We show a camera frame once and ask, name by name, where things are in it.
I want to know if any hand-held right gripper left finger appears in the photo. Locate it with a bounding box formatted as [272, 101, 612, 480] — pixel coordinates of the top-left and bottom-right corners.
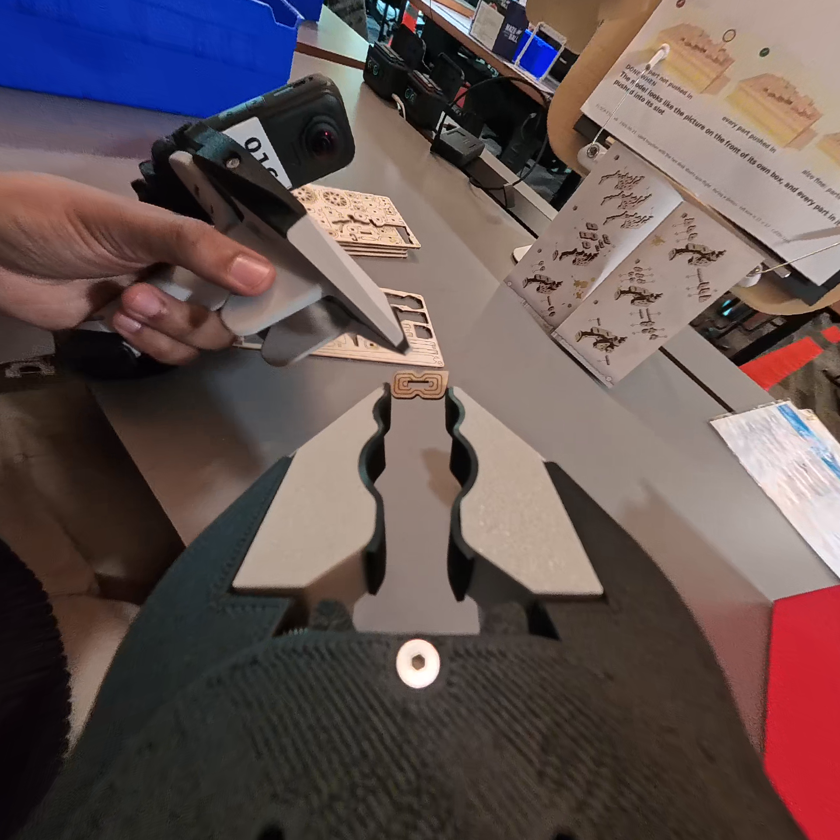
[231, 384, 395, 619]

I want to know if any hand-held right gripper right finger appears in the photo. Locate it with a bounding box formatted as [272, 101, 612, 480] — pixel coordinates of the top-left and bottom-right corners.
[445, 386, 606, 603]

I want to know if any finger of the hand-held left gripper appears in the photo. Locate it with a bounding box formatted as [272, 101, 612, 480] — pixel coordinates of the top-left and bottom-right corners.
[218, 215, 413, 355]
[260, 303, 358, 368]

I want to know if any laser-cut wooden parts sheet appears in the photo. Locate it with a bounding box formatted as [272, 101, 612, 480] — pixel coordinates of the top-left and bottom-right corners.
[236, 289, 446, 368]

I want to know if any small slotted wooden part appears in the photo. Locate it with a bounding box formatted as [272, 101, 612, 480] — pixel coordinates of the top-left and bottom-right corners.
[392, 371, 450, 401]

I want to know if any grey desk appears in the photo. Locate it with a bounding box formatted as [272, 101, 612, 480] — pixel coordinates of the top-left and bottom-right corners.
[0, 13, 840, 723]

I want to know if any person's left hand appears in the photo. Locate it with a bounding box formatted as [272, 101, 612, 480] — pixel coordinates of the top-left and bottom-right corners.
[0, 172, 278, 366]

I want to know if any stack of wooden sheets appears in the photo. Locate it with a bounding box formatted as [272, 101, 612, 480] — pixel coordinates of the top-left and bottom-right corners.
[290, 185, 421, 258]

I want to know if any blue plastic bin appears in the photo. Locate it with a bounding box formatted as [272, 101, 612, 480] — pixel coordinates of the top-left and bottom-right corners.
[0, 0, 322, 119]

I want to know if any black power adapter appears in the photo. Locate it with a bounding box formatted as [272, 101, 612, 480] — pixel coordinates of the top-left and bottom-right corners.
[430, 128, 487, 168]

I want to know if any laminated paper sheet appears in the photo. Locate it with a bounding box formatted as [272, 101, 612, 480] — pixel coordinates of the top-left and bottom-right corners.
[710, 402, 840, 578]

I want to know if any white printed model box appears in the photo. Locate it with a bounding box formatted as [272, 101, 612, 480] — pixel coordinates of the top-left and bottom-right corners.
[504, 141, 765, 388]

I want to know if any small blue bin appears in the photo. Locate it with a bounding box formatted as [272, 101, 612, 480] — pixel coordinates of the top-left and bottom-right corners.
[515, 29, 567, 81]

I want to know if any dark card sign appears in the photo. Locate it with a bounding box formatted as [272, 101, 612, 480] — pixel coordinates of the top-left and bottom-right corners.
[491, 0, 529, 63]

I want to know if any wooden poster stand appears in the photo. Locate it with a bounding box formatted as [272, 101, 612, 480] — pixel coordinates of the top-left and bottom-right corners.
[525, 0, 840, 316]

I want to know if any instruction poster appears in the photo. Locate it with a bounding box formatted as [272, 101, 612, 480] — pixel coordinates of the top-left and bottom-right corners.
[581, 0, 840, 286]

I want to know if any black cable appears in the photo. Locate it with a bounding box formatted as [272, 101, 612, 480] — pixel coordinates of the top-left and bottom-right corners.
[440, 75, 552, 191]

